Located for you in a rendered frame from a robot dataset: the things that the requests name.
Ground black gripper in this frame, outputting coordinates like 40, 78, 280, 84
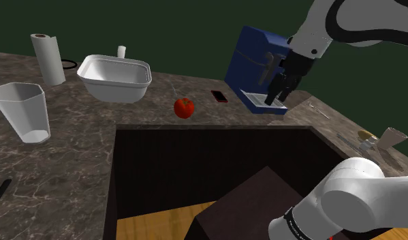
264, 49, 315, 106

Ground silver fork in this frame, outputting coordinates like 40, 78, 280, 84
307, 102, 331, 120

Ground blue coffee machine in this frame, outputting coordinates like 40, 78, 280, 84
223, 25, 293, 115

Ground red-edged black phone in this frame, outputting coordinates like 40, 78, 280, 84
210, 89, 229, 104

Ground grey table knife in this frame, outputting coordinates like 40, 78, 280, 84
335, 132, 364, 158

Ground red tomato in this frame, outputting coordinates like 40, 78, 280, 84
173, 97, 195, 119

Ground dark robot stand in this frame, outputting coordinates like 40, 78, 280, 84
185, 166, 359, 240

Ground beige cup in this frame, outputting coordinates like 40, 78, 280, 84
377, 127, 408, 151

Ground white rectangular basin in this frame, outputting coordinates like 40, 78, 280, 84
76, 54, 153, 104

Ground white paper towel roll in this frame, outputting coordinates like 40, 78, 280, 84
30, 33, 67, 87

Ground large white cup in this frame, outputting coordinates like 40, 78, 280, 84
0, 82, 51, 145

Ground black bar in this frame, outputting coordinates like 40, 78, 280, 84
0, 178, 13, 212

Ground yellow-handled kitchen tool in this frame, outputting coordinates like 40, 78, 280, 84
357, 130, 379, 151

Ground black ring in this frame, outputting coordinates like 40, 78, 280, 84
60, 59, 78, 70

